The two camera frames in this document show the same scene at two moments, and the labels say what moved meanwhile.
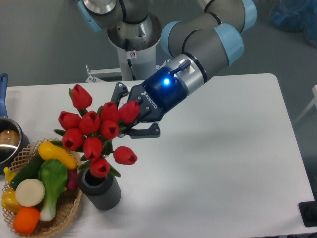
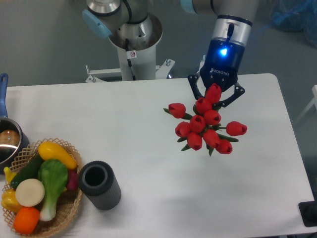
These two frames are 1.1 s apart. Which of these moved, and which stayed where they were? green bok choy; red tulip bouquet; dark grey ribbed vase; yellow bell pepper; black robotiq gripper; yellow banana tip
Moved: red tulip bouquet; black robotiq gripper
Stayed: dark grey ribbed vase; yellow bell pepper; yellow banana tip; green bok choy
